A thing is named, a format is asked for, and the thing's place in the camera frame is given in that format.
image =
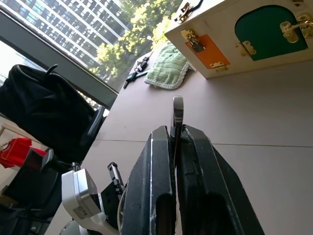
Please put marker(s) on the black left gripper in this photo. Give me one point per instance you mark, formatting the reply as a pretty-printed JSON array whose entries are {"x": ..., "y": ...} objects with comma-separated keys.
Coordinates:
[{"x": 111, "y": 200}]

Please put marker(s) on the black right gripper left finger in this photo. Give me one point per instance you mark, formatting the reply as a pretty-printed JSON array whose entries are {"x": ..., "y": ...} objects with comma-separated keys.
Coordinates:
[{"x": 146, "y": 191}]

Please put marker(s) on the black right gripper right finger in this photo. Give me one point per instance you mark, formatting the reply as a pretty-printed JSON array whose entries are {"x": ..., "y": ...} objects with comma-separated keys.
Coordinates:
[{"x": 207, "y": 186}]

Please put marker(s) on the black office chair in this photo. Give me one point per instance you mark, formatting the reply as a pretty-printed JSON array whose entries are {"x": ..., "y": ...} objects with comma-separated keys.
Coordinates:
[
  {"x": 94, "y": 124},
  {"x": 36, "y": 107}
]

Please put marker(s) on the black equipment case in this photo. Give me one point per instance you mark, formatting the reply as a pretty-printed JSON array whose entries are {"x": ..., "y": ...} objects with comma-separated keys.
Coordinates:
[{"x": 27, "y": 191}]

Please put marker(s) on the black folding tool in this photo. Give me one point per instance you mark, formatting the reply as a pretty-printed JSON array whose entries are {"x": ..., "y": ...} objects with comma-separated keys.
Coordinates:
[{"x": 132, "y": 77}]

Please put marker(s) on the red box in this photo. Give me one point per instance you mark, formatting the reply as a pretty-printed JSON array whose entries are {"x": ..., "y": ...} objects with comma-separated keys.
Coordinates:
[{"x": 14, "y": 151}]

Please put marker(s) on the black key bunch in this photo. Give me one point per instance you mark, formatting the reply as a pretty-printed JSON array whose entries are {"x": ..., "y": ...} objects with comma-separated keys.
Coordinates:
[{"x": 141, "y": 64}]

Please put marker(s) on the green knitted towel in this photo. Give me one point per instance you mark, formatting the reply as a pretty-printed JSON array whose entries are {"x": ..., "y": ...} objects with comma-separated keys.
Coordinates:
[{"x": 166, "y": 69}]

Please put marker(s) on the wooden latch box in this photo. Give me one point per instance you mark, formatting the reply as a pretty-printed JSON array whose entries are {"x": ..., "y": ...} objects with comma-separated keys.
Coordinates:
[{"x": 256, "y": 66}]

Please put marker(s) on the orange door panel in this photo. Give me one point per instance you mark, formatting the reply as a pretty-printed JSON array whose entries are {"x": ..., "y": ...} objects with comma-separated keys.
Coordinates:
[{"x": 210, "y": 52}]

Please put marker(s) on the green door panel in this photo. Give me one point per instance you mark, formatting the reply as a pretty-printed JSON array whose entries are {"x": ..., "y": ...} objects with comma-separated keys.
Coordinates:
[{"x": 266, "y": 34}]

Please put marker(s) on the dark window frame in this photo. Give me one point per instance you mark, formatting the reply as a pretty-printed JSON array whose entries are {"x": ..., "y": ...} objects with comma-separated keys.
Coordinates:
[{"x": 61, "y": 58}]

